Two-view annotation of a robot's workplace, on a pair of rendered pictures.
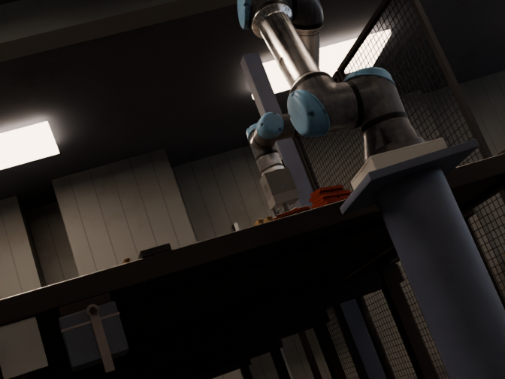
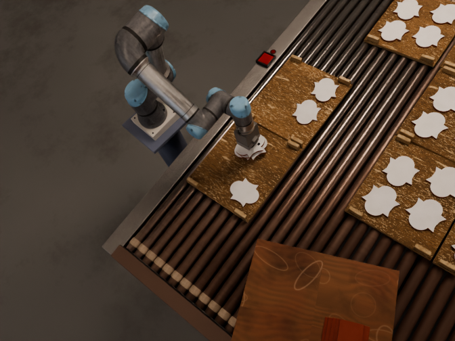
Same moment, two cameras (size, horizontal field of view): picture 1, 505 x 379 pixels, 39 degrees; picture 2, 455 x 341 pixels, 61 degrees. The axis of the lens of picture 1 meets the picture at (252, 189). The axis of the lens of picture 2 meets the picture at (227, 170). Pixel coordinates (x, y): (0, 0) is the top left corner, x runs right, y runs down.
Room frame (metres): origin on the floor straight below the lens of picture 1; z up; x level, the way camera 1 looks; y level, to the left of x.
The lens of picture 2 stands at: (3.00, -0.42, 2.46)
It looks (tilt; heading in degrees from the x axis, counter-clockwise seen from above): 61 degrees down; 166
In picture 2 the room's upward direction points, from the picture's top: 22 degrees counter-clockwise
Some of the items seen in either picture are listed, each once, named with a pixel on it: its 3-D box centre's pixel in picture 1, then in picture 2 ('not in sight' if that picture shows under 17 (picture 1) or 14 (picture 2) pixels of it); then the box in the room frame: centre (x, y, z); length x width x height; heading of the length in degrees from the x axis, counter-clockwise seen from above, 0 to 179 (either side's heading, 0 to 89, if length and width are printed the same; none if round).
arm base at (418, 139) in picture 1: (390, 140); (149, 110); (1.67, -0.35, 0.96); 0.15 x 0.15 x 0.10
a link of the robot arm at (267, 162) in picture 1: (270, 164); (244, 123); (2.17, -0.08, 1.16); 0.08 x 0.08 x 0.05
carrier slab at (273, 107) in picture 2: not in sight; (296, 100); (2.08, 0.24, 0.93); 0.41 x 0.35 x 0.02; 108
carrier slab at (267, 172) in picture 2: not in sight; (244, 166); (2.21, -0.15, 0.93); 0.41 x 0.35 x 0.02; 109
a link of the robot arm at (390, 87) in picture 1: (371, 98); (140, 96); (1.67, -0.35, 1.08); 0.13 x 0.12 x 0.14; 107
